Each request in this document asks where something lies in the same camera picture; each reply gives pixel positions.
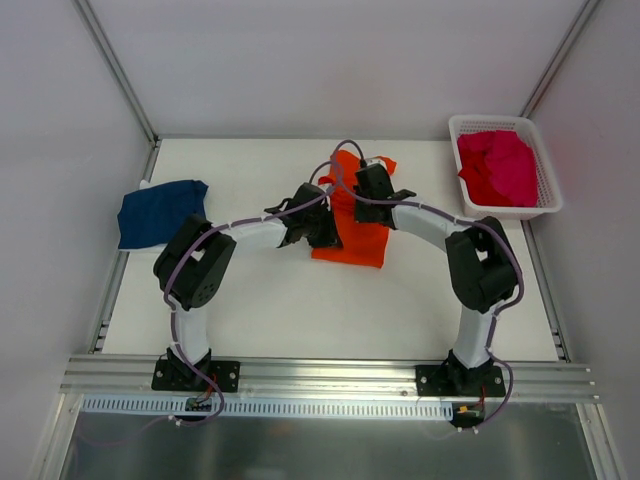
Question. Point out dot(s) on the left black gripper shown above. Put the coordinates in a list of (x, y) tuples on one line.
[(325, 232)]

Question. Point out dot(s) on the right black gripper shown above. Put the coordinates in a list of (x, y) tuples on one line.
[(365, 212)]

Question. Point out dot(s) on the orange t shirt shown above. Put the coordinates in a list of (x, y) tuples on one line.
[(363, 244)]

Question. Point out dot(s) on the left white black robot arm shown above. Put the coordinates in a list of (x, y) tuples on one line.
[(192, 266)]

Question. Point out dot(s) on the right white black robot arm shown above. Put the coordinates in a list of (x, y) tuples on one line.
[(483, 270)]

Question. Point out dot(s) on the red t shirt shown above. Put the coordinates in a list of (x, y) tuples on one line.
[(476, 176)]

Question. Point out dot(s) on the white plastic basket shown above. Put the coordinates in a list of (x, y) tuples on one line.
[(549, 195)]

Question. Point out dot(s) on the pink t shirt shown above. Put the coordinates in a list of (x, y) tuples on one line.
[(511, 163)]

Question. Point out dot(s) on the folded blue t shirt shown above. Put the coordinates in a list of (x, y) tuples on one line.
[(181, 199)]

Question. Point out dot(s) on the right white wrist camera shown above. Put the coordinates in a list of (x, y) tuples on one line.
[(386, 162)]

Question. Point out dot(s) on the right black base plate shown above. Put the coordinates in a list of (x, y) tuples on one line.
[(434, 381)]

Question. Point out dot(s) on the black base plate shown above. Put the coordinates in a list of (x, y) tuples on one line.
[(175, 376), (434, 381)]

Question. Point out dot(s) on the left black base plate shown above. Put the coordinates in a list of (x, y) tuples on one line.
[(175, 376)]

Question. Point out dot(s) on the aluminium mounting rail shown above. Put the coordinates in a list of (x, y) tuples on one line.
[(539, 382)]

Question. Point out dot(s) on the white slotted cable duct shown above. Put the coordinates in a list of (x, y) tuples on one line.
[(268, 408)]

